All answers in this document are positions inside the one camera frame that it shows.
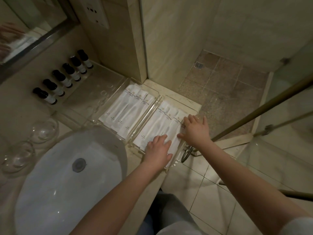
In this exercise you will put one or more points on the person's left hand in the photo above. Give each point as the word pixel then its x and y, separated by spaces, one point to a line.
pixel 156 154

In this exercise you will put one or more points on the person's right hand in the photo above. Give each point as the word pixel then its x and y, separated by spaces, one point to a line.
pixel 196 132

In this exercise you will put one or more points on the person's left thumb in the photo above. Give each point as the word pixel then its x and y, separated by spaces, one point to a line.
pixel 168 158

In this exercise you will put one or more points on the person's right thumb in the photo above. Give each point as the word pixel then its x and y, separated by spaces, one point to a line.
pixel 182 136

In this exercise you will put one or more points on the white amenity sachet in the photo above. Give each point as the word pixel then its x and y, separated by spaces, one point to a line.
pixel 179 119
pixel 174 146

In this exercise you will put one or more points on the person's left forearm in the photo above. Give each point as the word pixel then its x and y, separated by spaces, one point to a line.
pixel 117 200

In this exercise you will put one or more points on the person's right forearm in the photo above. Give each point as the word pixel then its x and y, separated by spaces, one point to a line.
pixel 244 183

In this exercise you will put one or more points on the person's blue jeans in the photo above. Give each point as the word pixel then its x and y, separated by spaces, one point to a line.
pixel 168 212

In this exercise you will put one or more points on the row of white amenity packets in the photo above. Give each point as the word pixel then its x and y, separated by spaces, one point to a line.
pixel 127 107

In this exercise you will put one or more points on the square shower floor drain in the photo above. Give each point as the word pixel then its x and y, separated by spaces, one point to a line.
pixel 199 65

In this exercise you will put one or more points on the metal sink drain stopper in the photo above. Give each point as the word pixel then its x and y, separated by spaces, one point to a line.
pixel 79 165

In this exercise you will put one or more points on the large clear acrylic tray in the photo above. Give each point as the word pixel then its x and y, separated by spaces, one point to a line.
pixel 95 90

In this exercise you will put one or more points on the thin brass support rod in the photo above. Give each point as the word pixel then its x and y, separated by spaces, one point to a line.
pixel 286 124

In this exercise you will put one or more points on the clear glass shower door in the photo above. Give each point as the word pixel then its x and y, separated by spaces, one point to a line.
pixel 291 149

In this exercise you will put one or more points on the white oval sink basin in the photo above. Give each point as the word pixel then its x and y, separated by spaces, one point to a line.
pixel 61 193

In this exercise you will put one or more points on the clear drinking glass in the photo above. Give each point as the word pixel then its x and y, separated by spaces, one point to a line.
pixel 45 130
pixel 17 157

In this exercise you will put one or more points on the dark metal bar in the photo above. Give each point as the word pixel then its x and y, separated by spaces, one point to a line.
pixel 297 195

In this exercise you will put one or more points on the row of dark toiletry bottles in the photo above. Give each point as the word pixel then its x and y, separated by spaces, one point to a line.
pixel 64 79

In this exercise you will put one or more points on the white wall socket plate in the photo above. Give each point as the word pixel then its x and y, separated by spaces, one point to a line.
pixel 96 10

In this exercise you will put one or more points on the metal framed wall mirror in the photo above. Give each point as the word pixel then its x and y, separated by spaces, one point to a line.
pixel 31 24

